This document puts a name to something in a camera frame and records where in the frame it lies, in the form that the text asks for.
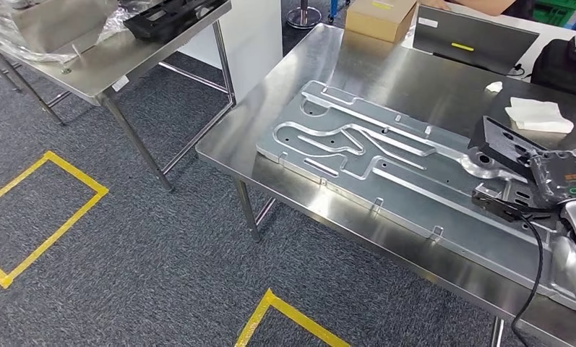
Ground black plastic plate part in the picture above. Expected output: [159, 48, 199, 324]
[468, 116, 547, 181]

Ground stainless steel workbench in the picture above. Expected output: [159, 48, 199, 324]
[195, 22, 576, 347]

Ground blue metal shelf rack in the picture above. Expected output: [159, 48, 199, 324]
[327, 0, 353, 24]

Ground stamped silver metal panel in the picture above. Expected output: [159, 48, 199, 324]
[255, 80, 576, 312]

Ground white panel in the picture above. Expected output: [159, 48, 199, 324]
[177, 0, 284, 104]

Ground chrome stanchion base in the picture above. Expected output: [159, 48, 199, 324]
[286, 0, 323, 30]

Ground cardboard box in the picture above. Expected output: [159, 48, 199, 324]
[345, 0, 418, 45]

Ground black items on table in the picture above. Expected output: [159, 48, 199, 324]
[123, 0, 228, 42]

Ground stainless steel table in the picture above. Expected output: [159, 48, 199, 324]
[0, 0, 236, 192]

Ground grey laptop with yellow sticker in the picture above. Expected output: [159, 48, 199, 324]
[412, 4, 541, 76]

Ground folded white tissue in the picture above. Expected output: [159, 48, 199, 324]
[504, 97, 575, 134]

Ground black bag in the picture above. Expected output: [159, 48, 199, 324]
[530, 35, 576, 100]

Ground green plastic crate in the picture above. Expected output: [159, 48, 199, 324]
[531, 0, 576, 27]

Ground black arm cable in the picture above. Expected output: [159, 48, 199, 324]
[510, 215, 545, 347]

